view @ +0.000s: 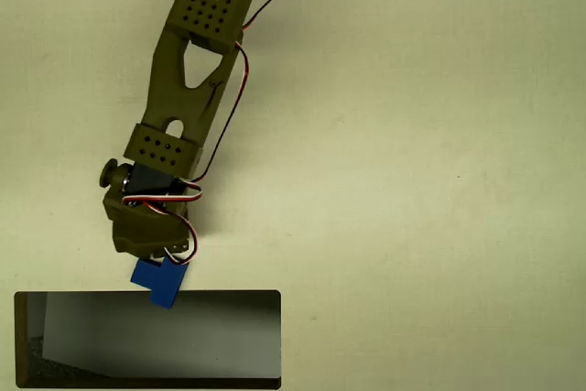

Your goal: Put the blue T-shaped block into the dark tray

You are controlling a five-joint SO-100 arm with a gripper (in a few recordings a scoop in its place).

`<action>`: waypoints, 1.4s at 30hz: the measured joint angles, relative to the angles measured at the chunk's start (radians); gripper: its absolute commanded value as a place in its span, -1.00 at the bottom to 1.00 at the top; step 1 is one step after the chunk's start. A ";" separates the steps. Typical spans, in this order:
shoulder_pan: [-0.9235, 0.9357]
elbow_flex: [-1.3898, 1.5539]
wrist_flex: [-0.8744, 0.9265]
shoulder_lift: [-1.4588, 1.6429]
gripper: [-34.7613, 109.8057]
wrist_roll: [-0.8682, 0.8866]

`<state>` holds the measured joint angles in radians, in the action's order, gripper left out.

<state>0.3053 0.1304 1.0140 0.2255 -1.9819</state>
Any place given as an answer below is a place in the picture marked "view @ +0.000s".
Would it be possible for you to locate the grey panel below table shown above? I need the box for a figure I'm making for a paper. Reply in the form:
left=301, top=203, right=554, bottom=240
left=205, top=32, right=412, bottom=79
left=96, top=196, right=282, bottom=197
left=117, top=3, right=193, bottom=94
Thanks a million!
left=40, top=292, right=282, bottom=378

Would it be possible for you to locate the rectangular bin opening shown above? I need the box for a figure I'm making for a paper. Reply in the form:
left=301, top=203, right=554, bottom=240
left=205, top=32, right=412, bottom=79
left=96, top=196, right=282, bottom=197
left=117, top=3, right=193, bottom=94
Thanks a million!
left=13, top=289, right=283, bottom=391

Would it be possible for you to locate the red white black servo cable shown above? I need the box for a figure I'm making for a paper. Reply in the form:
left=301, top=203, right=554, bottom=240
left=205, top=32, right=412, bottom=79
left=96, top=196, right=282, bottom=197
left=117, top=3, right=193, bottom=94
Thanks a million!
left=141, top=200, right=200, bottom=267

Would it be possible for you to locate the blue T-shaped block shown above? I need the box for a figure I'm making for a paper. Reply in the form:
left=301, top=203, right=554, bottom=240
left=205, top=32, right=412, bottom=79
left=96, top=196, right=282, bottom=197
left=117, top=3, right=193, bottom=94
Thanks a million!
left=129, top=256, right=190, bottom=310

